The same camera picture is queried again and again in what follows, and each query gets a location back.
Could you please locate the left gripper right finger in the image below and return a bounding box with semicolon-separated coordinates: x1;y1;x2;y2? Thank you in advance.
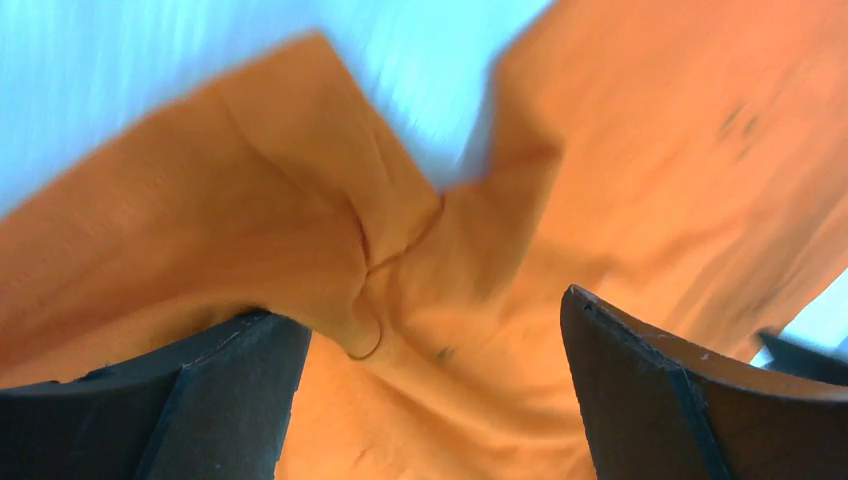
560;285;847;480

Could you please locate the orange t shirt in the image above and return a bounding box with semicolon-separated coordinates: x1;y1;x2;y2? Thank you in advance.
1;1;847;479

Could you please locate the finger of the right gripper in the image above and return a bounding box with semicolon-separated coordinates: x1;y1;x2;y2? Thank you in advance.
757;329;847;386

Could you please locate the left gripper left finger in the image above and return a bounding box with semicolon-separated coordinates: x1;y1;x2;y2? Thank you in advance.
1;312;311;480

